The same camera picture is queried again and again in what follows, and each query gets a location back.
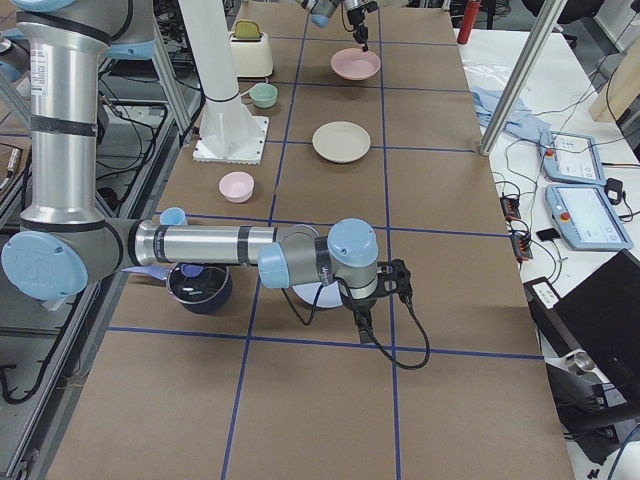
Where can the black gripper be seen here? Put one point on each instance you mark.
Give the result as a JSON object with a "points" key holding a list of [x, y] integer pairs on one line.
{"points": [[357, 20], [361, 306]]}

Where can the pink plate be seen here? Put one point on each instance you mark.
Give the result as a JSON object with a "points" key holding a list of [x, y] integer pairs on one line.
{"points": [[355, 64]]}

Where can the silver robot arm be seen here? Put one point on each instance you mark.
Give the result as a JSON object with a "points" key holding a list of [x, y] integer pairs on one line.
{"points": [[65, 243], [321, 11]]}

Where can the blue plate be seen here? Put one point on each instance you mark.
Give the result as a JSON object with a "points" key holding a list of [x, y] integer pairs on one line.
{"points": [[326, 297]]}

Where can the cream plate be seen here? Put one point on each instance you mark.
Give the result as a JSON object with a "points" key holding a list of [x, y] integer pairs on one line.
{"points": [[341, 142]]}

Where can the green bowl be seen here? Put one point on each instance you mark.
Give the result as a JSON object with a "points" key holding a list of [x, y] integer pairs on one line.
{"points": [[263, 95]]}

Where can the cream toaster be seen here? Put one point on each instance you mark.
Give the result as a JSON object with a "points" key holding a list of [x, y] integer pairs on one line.
{"points": [[251, 50]]}

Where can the red bottle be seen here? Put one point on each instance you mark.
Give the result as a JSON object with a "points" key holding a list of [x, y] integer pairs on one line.
{"points": [[468, 21]]}

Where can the dark pot with glass lid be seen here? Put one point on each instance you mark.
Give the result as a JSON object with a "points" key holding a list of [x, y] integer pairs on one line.
{"points": [[201, 289]]}

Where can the pink bowl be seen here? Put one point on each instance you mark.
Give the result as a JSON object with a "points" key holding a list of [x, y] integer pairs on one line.
{"points": [[237, 186]]}

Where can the black box with label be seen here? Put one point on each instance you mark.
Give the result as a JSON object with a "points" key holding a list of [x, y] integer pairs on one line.
{"points": [[541, 297]]}

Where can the light blue cup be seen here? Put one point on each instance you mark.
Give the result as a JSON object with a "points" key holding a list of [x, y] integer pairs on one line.
{"points": [[173, 216]]}

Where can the far teach pendant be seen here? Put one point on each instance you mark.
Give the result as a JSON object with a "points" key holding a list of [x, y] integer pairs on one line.
{"points": [[571, 158]]}

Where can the teach pendant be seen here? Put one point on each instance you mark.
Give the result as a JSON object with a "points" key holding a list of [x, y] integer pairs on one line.
{"points": [[571, 158], [585, 218]]}

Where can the black laptop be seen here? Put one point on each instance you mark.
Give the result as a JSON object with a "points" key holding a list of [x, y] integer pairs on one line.
{"points": [[601, 317]]}

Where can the near teach pendant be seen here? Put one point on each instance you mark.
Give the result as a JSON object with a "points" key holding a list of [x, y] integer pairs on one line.
{"points": [[585, 218]]}

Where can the white camera stand pedestal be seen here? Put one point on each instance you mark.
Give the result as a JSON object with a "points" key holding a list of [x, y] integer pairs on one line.
{"points": [[228, 132]]}

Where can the aluminium frame post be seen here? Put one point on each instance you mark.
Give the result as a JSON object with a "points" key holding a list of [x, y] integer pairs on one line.
{"points": [[535, 42]]}

